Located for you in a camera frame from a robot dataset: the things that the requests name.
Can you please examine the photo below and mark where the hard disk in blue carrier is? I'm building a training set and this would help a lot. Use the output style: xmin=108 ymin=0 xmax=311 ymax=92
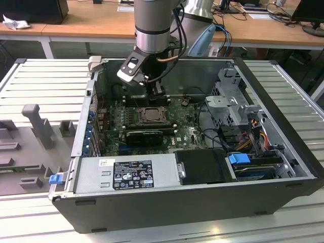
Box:
xmin=226 ymin=152 xmax=278 ymax=182

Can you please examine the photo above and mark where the crumpled white paper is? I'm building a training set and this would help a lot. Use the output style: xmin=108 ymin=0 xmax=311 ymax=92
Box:
xmin=2 ymin=14 xmax=31 ymax=30

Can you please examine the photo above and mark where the grey power supply unit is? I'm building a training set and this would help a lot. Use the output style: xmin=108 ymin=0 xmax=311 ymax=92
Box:
xmin=73 ymin=153 xmax=182 ymax=194

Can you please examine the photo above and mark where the black graphics card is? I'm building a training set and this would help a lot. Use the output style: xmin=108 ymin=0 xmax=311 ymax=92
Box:
xmin=126 ymin=130 xmax=165 ymax=147

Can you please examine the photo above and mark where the CPU socket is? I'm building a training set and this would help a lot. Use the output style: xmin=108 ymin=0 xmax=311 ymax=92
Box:
xmin=137 ymin=105 xmax=171 ymax=125

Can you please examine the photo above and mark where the black plastic shroud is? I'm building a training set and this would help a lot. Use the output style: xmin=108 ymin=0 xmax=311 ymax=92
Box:
xmin=174 ymin=148 xmax=230 ymax=185

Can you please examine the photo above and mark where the green motherboard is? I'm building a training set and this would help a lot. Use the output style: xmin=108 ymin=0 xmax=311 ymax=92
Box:
xmin=97 ymin=97 xmax=211 ymax=156

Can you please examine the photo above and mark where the metal socket cover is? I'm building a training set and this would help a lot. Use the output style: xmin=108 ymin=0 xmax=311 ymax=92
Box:
xmin=138 ymin=106 xmax=170 ymax=124

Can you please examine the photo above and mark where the green RAM stick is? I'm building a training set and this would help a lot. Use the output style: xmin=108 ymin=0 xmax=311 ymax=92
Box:
xmin=0 ymin=166 xmax=18 ymax=175

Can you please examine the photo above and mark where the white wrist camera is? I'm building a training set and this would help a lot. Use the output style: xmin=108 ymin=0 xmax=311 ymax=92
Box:
xmin=116 ymin=49 xmax=149 ymax=84

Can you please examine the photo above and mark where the light grey case latch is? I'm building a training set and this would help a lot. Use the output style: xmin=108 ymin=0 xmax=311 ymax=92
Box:
xmin=87 ymin=56 xmax=103 ymax=74

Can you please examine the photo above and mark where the black PC case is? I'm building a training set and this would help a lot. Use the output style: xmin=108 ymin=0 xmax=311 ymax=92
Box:
xmin=48 ymin=57 xmax=324 ymax=235

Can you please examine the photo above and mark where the grey parts rack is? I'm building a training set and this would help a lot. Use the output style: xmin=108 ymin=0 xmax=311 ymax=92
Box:
xmin=0 ymin=103 xmax=79 ymax=197

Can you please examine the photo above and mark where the yellow orange wire bundle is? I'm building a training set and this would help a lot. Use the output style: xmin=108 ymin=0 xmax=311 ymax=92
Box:
xmin=236 ymin=130 xmax=269 ymax=150

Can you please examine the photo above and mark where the wooden desk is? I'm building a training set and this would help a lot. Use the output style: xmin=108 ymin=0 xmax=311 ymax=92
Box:
xmin=0 ymin=0 xmax=324 ymax=60

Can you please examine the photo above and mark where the black equipment box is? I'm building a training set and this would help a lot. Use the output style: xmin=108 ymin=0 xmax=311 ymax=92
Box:
xmin=0 ymin=0 xmax=69 ymax=25

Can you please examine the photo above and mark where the grey metal drive cage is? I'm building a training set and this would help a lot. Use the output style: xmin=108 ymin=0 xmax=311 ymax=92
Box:
xmin=204 ymin=67 xmax=269 ymax=127

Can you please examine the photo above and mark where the RAM slot black clip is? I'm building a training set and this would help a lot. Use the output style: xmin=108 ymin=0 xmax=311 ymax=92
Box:
xmin=122 ymin=97 xmax=171 ymax=101
xmin=123 ymin=122 xmax=173 ymax=126

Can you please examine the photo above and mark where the blue cable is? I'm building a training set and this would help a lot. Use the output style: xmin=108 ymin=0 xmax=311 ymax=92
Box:
xmin=215 ymin=24 xmax=233 ymax=55

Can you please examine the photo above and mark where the RAM slot white clip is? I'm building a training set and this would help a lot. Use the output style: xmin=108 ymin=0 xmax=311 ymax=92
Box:
xmin=122 ymin=94 xmax=171 ymax=98
xmin=122 ymin=99 xmax=171 ymax=103
xmin=122 ymin=124 xmax=176 ymax=128

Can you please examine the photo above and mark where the black monitor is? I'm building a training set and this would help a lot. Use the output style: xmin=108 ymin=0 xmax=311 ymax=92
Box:
xmin=290 ymin=0 xmax=324 ymax=38

